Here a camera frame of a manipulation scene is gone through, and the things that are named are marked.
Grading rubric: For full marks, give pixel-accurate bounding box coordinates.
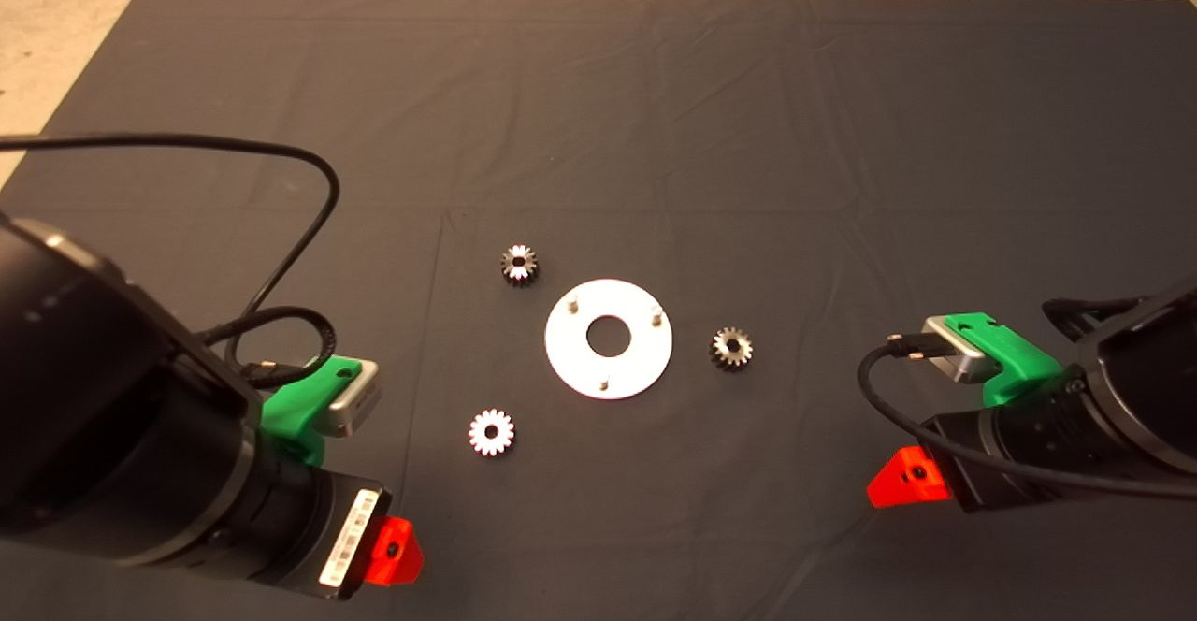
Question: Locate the green right camera mount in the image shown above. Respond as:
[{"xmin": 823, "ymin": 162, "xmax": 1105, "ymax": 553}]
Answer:
[{"xmin": 943, "ymin": 312, "xmax": 1065, "ymax": 407}]

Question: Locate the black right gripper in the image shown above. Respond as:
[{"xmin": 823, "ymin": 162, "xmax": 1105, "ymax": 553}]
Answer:
[{"xmin": 866, "ymin": 378, "xmax": 1114, "ymax": 513}]

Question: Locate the round metal carrier plate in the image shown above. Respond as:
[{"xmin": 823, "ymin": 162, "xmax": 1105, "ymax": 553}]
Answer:
[{"xmin": 544, "ymin": 279, "xmax": 673, "ymax": 400}]

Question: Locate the small steel planetary gear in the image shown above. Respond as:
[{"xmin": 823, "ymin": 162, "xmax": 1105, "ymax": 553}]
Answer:
[
  {"xmin": 469, "ymin": 409, "xmax": 516, "ymax": 457},
  {"xmin": 500, "ymin": 245, "xmax": 540, "ymax": 286},
  {"xmin": 711, "ymin": 326, "xmax": 755, "ymax": 371}
]

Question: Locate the green left camera mount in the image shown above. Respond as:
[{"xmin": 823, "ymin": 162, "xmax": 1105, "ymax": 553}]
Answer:
[{"xmin": 259, "ymin": 356, "xmax": 361, "ymax": 469}]

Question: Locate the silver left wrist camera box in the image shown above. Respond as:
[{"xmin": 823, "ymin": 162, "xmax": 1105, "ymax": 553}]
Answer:
[{"xmin": 318, "ymin": 359, "xmax": 382, "ymax": 440}]

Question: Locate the black right camera cable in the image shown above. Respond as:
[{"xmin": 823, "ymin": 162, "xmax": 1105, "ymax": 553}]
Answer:
[{"xmin": 857, "ymin": 333, "xmax": 1197, "ymax": 500}]

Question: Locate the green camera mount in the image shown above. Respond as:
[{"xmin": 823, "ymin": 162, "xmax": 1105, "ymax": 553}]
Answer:
[
  {"xmin": 943, "ymin": 312, "xmax": 1065, "ymax": 407},
  {"xmin": 259, "ymin": 356, "xmax": 361, "ymax": 469}
]

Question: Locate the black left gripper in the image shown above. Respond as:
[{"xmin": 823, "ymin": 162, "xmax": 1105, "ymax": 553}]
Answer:
[{"xmin": 224, "ymin": 457, "xmax": 425, "ymax": 600}]

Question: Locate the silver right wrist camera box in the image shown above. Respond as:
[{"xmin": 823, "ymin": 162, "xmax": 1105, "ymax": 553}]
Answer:
[{"xmin": 921, "ymin": 316, "xmax": 1000, "ymax": 385}]

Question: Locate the dark grey table cloth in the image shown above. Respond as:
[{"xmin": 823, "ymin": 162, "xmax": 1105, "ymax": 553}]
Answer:
[{"xmin": 0, "ymin": 0, "xmax": 1197, "ymax": 621}]

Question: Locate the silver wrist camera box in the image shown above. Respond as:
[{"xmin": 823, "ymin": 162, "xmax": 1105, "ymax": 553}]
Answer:
[
  {"xmin": 318, "ymin": 359, "xmax": 382, "ymax": 440},
  {"xmin": 921, "ymin": 316, "xmax": 1000, "ymax": 385}
]

